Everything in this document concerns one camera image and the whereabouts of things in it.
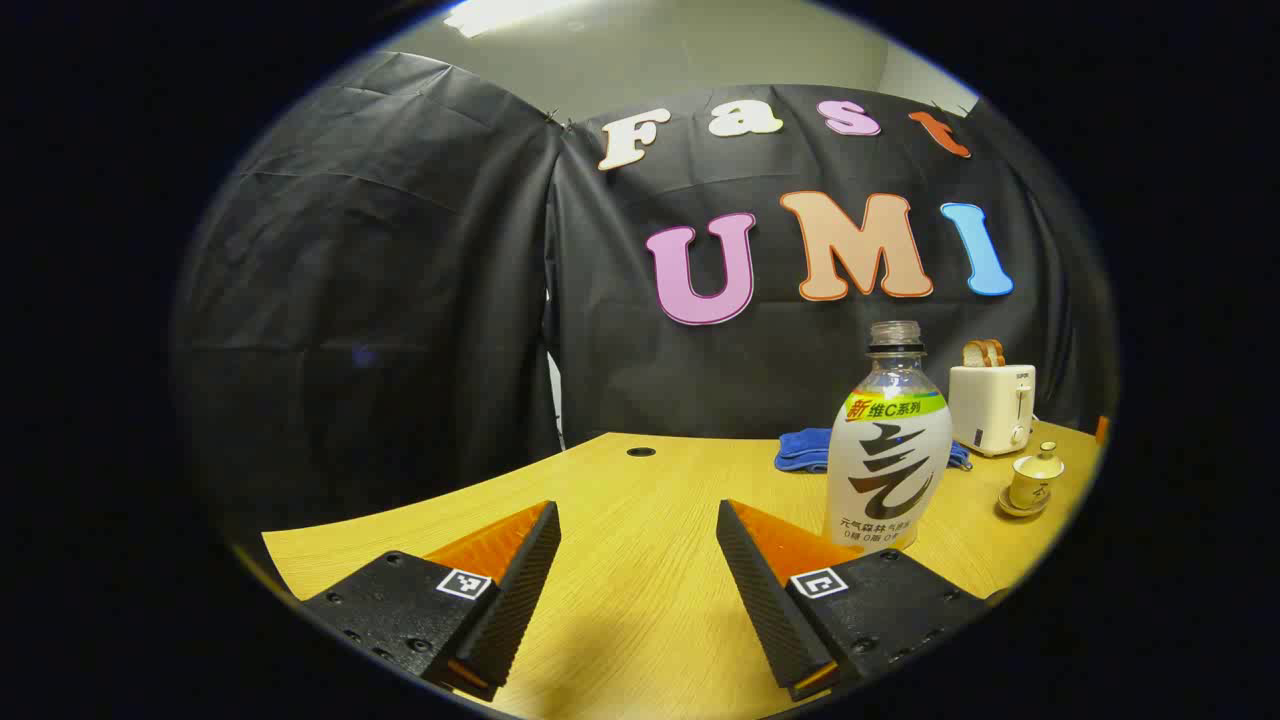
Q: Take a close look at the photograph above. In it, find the cream toaster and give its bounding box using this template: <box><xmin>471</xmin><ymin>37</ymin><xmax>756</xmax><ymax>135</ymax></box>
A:
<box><xmin>948</xmin><ymin>364</ymin><xmax>1037</xmax><ymax>458</ymax></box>

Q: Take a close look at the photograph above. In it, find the cream teacup lid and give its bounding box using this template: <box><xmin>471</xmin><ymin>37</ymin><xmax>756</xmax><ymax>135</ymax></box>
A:
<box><xmin>1014</xmin><ymin>441</ymin><xmax>1066</xmax><ymax>482</ymax></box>

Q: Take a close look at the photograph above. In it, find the white label water bottle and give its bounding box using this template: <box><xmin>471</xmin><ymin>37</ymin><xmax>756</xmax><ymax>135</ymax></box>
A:
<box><xmin>826</xmin><ymin>320</ymin><xmax>954</xmax><ymax>553</ymax></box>

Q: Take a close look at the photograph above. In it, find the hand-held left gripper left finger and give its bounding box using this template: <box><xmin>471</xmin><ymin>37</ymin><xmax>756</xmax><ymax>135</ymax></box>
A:
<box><xmin>300</xmin><ymin>500</ymin><xmax>563</xmax><ymax>703</ymax></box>

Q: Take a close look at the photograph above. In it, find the black backdrop cloth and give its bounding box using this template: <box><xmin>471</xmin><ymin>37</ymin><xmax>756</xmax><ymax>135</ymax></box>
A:
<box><xmin>170</xmin><ymin>50</ymin><xmax>1119</xmax><ymax>541</ymax></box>

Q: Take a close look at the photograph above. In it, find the cream teacup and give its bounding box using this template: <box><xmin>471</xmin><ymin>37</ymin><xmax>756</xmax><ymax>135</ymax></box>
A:
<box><xmin>1008</xmin><ymin>472</ymin><xmax>1063</xmax><ymax>511</ymax></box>

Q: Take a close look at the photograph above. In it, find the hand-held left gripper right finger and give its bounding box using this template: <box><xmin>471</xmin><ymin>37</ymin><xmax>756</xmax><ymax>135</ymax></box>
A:
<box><xmin>716</xmin><ymin>498</ymin><xmax>991</xmax><ymax>703</ymax></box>

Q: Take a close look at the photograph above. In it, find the blue towel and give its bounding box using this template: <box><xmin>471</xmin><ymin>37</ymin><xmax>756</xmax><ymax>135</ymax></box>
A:
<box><xmin>774</xmin><ymin>428</ymin><xmax>973</xmax><ymax>475</ymax></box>

